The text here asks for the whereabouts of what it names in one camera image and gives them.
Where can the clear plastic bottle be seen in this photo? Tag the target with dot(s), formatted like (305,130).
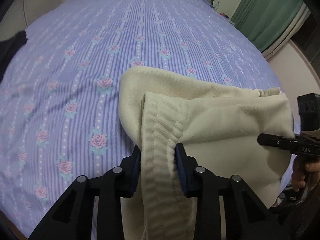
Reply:
(217,5)

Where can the black folded garment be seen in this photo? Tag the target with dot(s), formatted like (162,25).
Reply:
(9,48)

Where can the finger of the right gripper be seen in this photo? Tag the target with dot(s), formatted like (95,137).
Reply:
(283,143)

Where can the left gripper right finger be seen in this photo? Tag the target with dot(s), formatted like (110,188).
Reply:
(227,208)

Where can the purple floral bed sheet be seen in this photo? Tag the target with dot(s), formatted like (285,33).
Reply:
(60,92)

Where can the white nightstand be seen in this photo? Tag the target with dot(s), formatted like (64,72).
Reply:
(226,17)

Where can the person's right hand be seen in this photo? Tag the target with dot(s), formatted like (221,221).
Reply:
(305,173)

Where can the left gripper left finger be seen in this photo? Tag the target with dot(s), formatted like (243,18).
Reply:
(71,215)

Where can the green curtain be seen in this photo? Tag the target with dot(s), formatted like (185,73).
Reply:
(263,21)

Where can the beige curtain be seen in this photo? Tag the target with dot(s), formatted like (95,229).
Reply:
(292,28)

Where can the cream white pants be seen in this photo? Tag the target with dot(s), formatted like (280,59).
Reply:
(217,125)

